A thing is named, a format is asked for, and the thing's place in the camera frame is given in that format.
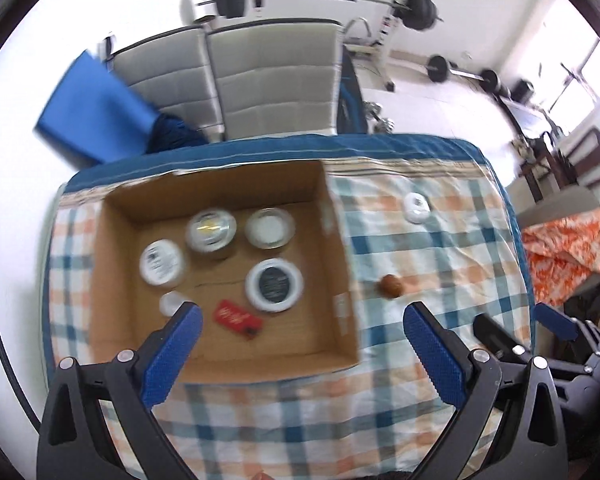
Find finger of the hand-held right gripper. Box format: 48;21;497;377
532;302;600;361
472;312;532;362

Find chrome dumbbell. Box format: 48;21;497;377
367;102;396;133

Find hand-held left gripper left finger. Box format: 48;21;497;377
36;301;204;480

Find dark wooden chair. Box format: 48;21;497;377
520;127;600;201

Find grey chair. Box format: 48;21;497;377
515;187;600;311

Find orange patterned cloth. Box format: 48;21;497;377
521;208;600;306

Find black and blue weight bench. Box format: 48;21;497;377
337;52;371;135

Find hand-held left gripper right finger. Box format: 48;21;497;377
402;301;568;480

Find white round device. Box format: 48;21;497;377
403;192;431;224

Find white jar with black lid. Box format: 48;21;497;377
245;258;304;313

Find barbell on rack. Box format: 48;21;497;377
252;0;416;92

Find black speaker box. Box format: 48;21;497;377
511;79;535;103

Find glass candle jar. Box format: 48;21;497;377
244;207;297;250

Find grey exercise handle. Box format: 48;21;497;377
345;17;376;53

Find small white cap container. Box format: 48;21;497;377
160;291;188;317

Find blue exercise mat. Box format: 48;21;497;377
34;50;158;168

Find silver tin with gold lid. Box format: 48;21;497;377
185;208;238;261

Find white jar with labelled lid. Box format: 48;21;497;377
139;240;188;288

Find red card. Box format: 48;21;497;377
212;299;263;341

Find black cable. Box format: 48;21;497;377
0;270;43;431

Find cardboard box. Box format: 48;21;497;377
87;159;361;383

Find plaid blanket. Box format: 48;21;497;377
40;132;536;480

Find brown walnut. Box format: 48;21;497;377
378;274;405;299

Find small black barbell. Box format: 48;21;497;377
426;54;500;93

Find dark blue cloth bundle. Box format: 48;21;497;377
147;112;208;153

